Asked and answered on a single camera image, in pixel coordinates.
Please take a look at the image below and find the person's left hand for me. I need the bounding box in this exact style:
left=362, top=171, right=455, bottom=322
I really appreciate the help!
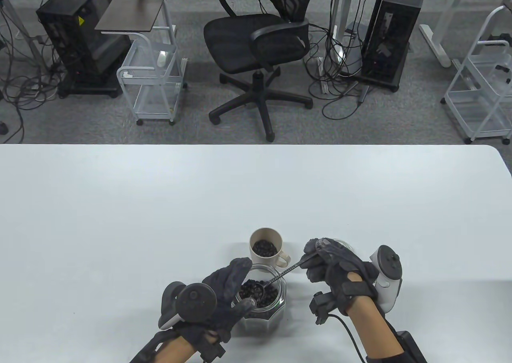
left=178, top=257, right=256, bottom=343

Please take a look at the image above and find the person's right hand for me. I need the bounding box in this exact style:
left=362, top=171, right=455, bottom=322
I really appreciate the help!
left=300, top=238, right=379, bottom=316

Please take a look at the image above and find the beige cup with handle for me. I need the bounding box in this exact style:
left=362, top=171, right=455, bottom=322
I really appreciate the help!
left=249, top=227, right=291, bottom=267

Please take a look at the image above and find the small coffee beans heap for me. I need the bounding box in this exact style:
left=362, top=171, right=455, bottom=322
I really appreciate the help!
left=255, top=240, right=278, bottom=258

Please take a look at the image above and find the octagonal glass jar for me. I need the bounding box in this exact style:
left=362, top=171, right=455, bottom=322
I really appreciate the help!
left=232, top=264, right=288, bottom=333

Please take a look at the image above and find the black measuring scoop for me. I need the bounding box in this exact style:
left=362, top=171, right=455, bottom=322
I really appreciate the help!
left=252, top=254, right=320, bottom=293

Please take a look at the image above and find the person's left forearm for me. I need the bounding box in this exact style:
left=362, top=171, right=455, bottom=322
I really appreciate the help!
left=129, top=327, right=200, bottom=363

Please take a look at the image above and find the person's right forearm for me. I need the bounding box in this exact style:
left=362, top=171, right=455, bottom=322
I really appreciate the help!
left=346, top=297, right=412, bottom=363

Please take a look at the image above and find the black forearm battery pack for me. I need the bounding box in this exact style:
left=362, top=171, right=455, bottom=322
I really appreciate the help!
left=396, top=331, right=428, bottom=363

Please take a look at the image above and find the black white left hand controller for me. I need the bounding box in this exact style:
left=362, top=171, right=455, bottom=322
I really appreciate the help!
left=159, top=282, right=218, bottom=331

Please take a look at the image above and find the black white hand controller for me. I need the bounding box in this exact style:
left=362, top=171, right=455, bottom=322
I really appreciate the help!
left=369, top=245, right=403, bottom=312
left=159, top=282, right=218, bottom=331

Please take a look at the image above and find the black white right hand controller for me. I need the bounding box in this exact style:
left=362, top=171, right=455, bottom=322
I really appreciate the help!
left=369, top=245, right=403, bottom=312

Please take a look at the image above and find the white power strip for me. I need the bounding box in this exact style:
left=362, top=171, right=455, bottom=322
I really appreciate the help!
left=316, top=57, right=330, bottom=96

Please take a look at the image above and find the white cart with brown-top table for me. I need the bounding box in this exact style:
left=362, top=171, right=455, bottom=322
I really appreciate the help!
left=116, top=33, right=188, bottom=126

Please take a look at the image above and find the black mesh office chair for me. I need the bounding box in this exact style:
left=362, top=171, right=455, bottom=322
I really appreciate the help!
left=203, top=0, right=322, bottom=142

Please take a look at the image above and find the white desk column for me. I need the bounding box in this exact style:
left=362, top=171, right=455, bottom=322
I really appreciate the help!
left=330, top=0, right=360, bottom=76

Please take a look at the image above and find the black computer tower yellow sticker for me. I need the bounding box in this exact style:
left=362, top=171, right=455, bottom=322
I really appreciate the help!
left=36, top=0, right=132, bottom=98

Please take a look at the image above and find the brown top side table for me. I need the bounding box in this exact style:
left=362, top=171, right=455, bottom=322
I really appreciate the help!
left=94, top=0, right=178, bottom=46

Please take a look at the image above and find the grey desk leg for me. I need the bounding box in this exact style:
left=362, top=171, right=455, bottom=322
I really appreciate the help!
left=0, top=0, right=44, bottom=72

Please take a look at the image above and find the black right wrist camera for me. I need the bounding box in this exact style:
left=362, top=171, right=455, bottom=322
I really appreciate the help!
left=310, top=292, right=336, bottom=325

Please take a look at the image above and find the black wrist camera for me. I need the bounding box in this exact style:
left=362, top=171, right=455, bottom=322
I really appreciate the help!
left=310, top=292, right=336, bottom=325
left=198, top=328, right=226, bottom=361

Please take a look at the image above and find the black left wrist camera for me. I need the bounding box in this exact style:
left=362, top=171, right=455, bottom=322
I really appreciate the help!
left=198, top=328, right=226, bottom=361

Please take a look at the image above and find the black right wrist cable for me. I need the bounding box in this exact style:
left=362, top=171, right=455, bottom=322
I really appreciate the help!
left=327, top=314, right=368, bottom=363

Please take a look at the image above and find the white wire utility cart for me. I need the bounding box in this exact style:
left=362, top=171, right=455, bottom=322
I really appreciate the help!
left=441, top=5, right=512, bottom=145

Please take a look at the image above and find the white desk frame dark top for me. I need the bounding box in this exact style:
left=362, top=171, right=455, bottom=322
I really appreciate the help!
left=412, top=0, right=470, bottom=68

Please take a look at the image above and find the tangled black cable bundle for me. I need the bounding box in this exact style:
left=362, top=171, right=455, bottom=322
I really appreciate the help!
left=0, top=3, right=60, bottom=144

